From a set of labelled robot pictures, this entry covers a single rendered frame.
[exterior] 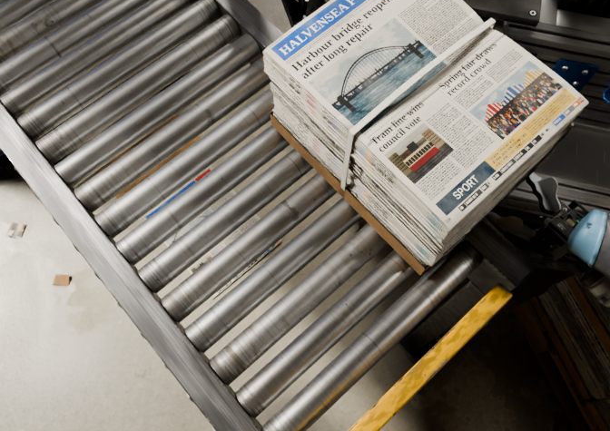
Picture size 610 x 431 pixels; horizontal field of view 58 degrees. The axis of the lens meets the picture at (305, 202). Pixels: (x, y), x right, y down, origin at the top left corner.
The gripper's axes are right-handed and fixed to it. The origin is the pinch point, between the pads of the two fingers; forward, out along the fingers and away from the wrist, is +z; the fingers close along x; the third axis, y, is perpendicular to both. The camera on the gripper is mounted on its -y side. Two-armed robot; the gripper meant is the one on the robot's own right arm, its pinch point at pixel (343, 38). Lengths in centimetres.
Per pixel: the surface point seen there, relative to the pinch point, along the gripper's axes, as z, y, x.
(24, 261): -46, -75, -90
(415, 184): 37, 27, -24
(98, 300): -20, -75, -79
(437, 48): 24.1, 26.0, -6.1
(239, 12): -17.2, 3.3, -12.8
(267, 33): -9.5, 3.3, -12.0
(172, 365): 29, 5, -64
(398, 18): 16.9, 26.5, -6.6
